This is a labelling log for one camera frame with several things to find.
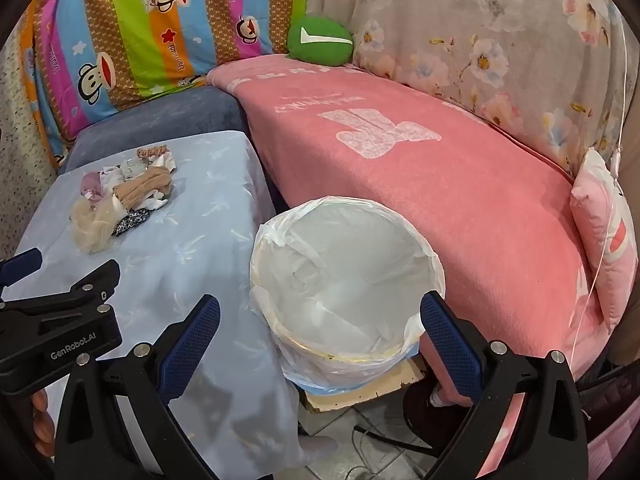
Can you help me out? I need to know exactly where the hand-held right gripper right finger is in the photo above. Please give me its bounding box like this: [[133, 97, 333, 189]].
[[419, 291, 590, 480]]

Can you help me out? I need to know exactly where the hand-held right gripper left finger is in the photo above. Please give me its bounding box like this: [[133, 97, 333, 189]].
[[52, 294, 223, 480]]

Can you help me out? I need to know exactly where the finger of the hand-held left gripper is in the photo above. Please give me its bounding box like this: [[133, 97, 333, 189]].
[[0, 247, 44, 306], [0, 259, 122, 322]]

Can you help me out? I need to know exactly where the black white patterned scrunchie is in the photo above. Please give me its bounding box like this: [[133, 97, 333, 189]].
[[111, 208, 153, 236]]

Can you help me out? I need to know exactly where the tan scrunchie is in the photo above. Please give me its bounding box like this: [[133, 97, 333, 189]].
[[114, 170, 173, 208]]

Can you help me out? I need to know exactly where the trash bin with plastic liner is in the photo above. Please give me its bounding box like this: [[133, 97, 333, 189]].
[[249, 194, 447, 397]]

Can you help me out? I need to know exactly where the white packet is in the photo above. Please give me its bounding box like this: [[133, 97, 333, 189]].
[[150, 152, 178, 176]]

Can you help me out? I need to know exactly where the person's left hand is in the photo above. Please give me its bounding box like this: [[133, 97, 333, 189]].
[[30, 387, 57, 458]]

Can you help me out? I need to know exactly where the dark maroon object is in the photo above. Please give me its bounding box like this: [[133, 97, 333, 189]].
[[402, 385, 471, 441]]

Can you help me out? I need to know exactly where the wooden board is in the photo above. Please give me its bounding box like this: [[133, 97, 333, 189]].
[[305, 357, 426, 413]]

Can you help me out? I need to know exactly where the light blue tablecloth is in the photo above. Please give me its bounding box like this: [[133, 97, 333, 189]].
[[0, 130, 341, 480]]

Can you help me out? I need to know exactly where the pink blanket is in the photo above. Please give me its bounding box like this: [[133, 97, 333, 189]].
[[206, 55, 621, 411]]

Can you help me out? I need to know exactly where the pink pillow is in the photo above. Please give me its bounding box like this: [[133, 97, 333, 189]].
[[570, 147, 640, 333]]

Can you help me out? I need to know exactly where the pink quilted cloth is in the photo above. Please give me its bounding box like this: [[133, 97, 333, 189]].
[[587, 410, 640, 480]]

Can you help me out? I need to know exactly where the blue-grey sofa cushion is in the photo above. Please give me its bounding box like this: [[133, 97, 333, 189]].
[[60, 85, 251, 173]]

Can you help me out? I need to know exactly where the colourful monkey print pillow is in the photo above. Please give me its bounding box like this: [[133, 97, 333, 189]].
[[17, 0, 308, 161]]

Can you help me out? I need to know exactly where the grey floral blanket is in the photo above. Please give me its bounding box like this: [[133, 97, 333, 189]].
[[305, 0, 626, 181]]

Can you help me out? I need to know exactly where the green round cushion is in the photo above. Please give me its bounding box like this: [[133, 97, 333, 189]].
[[286, 16, 355, 67]]

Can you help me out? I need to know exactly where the black floor cable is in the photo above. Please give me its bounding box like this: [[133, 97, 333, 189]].
[[352, 425, 451, 456]]

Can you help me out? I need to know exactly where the thin white cable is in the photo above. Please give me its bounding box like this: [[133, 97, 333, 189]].
[[570, 0, 632, 361]]

